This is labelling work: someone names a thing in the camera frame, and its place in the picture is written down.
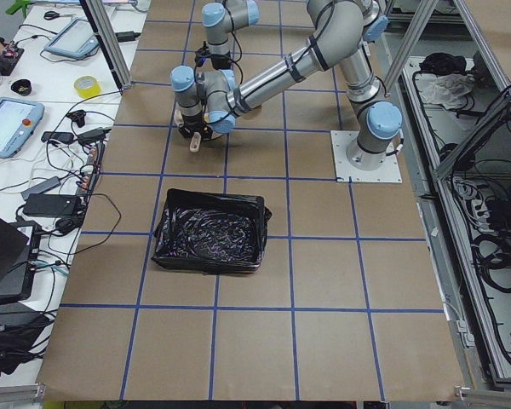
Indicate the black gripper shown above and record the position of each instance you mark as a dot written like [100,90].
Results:
[220,62]
[191,126]

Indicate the beige plastic dustpan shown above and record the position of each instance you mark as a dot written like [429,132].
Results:
[195,141]

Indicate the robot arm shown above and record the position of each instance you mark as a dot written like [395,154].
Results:
[213,93]
[222,20]

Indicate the black lined trash bin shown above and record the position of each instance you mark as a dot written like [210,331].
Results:
[215,233]

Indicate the yellow tape roll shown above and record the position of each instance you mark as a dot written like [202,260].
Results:
[87,87]

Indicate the upper blue teach pendant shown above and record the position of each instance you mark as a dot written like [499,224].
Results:
[75,41]

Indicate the blue teach pendant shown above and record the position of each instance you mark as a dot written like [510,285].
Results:
[18,120]
[75,41]

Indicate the small black bowl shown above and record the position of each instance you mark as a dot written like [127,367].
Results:
[22,87]

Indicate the black scissors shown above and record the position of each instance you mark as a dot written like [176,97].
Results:
[53,15]

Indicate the black power adapter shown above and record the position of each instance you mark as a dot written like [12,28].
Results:
[51,205]

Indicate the lower blue teach pendant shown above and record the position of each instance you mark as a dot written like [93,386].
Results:
[18,120]

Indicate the black laptop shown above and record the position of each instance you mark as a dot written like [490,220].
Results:
[19,246]

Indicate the white crumpled cloth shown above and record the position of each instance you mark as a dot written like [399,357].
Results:
[449,91]

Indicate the aluminium frame post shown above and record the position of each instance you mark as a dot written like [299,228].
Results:
[102,28]

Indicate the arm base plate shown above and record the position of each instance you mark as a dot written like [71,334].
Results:
[352,164]

